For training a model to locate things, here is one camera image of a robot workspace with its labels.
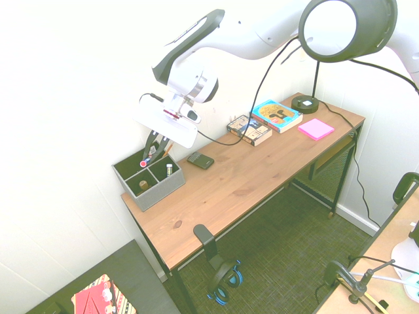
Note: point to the black headphone hook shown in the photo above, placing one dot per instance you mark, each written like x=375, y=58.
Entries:
x=401, y=189
x=204, y=233

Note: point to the pink sticky note pad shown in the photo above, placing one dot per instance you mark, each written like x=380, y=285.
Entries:
x=316, y=129

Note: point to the light wooden desk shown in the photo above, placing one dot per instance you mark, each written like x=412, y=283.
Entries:
x=393, y=235

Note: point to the black side table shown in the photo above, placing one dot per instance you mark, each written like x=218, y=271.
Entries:
x=137, y=271

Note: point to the yellow black tool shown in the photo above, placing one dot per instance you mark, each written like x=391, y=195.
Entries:
x=376, y=302

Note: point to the white round stand base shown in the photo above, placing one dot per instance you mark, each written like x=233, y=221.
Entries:
x=404, y=258

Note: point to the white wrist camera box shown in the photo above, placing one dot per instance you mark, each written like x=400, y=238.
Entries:
x=191, y=114

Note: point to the wooden desk black frame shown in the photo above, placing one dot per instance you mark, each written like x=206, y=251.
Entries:
x=229, y=176

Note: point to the blue Song of Achilles book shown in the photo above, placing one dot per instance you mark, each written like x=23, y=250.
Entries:
x=275, y=114

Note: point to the white tube yellow label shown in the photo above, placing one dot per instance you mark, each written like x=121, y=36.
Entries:
x=169, y=170

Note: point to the dark paperback book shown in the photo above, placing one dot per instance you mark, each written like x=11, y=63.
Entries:
x=248, y=129

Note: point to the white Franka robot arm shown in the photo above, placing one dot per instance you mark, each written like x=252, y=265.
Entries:
x=245, y=36

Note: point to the grey fabric desk organizer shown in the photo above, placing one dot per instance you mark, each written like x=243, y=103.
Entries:
x=157, y=193

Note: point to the black desk lamp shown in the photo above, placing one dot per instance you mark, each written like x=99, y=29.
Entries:
x=304, y=104

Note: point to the black blue headphones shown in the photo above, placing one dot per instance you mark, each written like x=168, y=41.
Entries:
x=234, y=278

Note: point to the black mobile phone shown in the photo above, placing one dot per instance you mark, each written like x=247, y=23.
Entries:
x=201, y=161

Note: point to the wooden pencil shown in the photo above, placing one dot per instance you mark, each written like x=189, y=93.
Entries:
x=167, y=150

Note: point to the black clamp mount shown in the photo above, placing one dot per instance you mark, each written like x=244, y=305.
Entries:
x=337, y=271

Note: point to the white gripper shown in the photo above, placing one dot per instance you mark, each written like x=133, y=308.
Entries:
x=170, y=129

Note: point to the brown round cork object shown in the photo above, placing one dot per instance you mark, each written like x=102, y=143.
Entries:
x=143, y=184

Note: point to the red patterned notebook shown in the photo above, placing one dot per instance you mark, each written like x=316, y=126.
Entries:
x=91, y=297

